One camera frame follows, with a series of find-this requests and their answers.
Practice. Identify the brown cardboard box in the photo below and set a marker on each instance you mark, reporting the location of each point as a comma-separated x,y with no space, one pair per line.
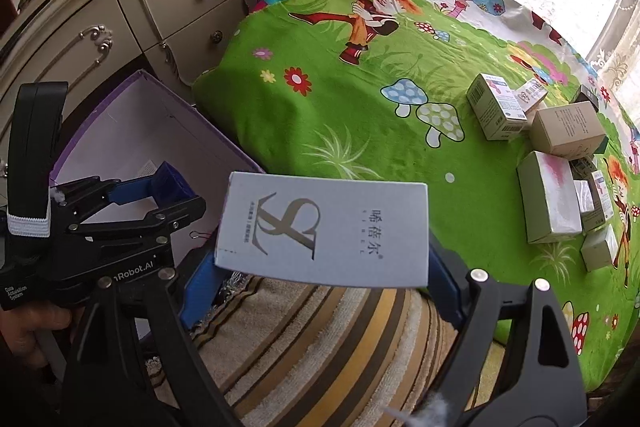
567,129

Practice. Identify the purple storage box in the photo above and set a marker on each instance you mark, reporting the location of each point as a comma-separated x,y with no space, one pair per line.
150,132

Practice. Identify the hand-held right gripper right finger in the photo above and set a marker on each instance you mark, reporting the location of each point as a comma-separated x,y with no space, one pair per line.
447,287

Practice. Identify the small white box red print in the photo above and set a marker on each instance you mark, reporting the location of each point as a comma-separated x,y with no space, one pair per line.
532,96

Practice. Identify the green printed blanket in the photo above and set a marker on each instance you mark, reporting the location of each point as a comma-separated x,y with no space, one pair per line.
350,132

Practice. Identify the white box pink label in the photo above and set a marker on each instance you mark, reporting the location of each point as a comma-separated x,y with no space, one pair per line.
492,107

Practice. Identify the cream carved dresser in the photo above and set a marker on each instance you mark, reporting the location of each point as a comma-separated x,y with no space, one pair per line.
150,22

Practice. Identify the white box blue print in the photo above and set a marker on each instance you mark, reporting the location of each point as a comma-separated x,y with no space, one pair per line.
602,197

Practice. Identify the small white striped box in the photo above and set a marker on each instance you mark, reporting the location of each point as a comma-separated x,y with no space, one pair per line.
583,196

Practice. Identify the person's left hand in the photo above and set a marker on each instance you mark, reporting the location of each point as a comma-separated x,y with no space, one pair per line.
25,322

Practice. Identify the striped towel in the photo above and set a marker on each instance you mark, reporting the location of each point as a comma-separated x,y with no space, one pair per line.
310,347

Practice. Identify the grey box with logo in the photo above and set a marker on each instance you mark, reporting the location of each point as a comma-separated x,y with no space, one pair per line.
325,227

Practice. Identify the large white pink box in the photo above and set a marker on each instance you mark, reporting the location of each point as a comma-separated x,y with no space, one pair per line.
547,197

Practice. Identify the black box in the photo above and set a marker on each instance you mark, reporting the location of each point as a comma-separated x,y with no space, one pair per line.
586,98

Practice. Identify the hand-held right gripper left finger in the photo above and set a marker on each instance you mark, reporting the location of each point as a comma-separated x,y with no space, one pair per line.
200,292

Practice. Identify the white green box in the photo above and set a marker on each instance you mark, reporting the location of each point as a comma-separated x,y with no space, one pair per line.
599,248

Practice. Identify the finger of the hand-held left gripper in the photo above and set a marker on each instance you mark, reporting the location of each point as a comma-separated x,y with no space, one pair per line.
167,187
145,229

